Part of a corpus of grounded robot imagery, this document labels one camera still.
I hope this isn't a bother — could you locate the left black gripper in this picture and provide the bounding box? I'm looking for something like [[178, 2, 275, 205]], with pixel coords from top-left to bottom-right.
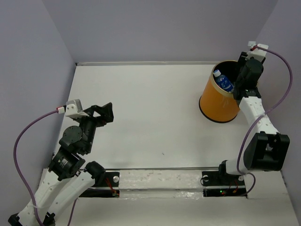
[[76, 102, 115, 153]]

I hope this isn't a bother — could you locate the blue label bottle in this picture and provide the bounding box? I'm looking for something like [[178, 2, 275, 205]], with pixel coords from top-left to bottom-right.
[[213, 70, 234, 93]]

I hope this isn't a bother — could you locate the orange bin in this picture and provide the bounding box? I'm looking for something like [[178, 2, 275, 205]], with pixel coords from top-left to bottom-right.
[[198, 60, 239, 123]]

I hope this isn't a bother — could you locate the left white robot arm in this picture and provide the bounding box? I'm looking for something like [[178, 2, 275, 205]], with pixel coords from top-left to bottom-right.
[[8, 99, 118, 226]]

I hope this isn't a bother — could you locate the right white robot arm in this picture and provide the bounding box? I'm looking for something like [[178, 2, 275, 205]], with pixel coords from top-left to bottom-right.
[[216, 49, 290, 185]]

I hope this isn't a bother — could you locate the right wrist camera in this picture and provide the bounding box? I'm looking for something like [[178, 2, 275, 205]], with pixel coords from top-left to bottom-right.
[[246, 41, 269, 63]]

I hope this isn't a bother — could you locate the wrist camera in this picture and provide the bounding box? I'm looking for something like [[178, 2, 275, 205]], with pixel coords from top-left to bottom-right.
[[56, 99, 89, 119], [246, 41, 269, 63]]

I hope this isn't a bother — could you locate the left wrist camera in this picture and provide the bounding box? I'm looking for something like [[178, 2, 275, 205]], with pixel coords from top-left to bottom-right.
[[56, 99, 89, 119]]

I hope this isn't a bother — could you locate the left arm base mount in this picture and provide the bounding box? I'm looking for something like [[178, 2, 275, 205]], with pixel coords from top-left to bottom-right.
[[79, 171, 120, 198]]

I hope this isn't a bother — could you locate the metal rail front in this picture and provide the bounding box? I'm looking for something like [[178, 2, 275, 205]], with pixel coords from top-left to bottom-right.
[[105, 166, 218, 171]]

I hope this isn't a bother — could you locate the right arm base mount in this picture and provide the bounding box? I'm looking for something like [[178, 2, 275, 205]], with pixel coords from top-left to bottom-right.
[[200, 170, 247, 197]]

